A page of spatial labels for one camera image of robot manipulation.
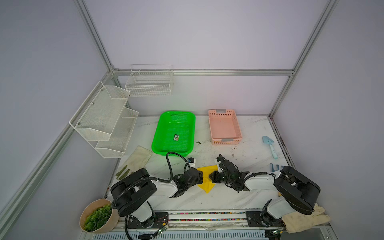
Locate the yellow paper napkin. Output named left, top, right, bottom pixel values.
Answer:
left=197, top=165, right=218, bottom=194

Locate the pink plastic basket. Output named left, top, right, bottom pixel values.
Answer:
left=208, top=109, right=242, bottom=145

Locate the green plastic basket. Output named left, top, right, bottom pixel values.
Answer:
left=151, top=111, right=196, bottom=157

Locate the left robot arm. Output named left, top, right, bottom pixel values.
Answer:
left=111, top=152, right=204, bottom=240

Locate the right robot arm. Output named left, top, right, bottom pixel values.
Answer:
left=209, top=156, right=321, bottom=227

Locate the blue yellow garden rake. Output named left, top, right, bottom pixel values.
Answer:
left=270, top=163, right=284, bottom=173

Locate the light blue garden trowel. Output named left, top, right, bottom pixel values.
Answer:
left=262, top=136, right=279, bottom=160

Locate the cream work glove right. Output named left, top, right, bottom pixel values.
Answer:
left=283, top=203, right=331, bottom=234

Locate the paper bag with greens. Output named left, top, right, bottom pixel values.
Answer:
left=79, top=199, right=120, bottom=234

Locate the white mesh two-tier shelf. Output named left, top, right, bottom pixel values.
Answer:
left=69, top=82, right=139, bottom=159

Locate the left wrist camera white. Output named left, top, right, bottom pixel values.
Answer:
left=187, top=157, right=196, bottom=169

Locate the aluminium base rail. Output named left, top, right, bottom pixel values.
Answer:
left=128, top=209, right=285, bottom=230

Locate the white wire basket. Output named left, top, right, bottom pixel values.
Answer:
left=125, top=65, right=174, bottom=97

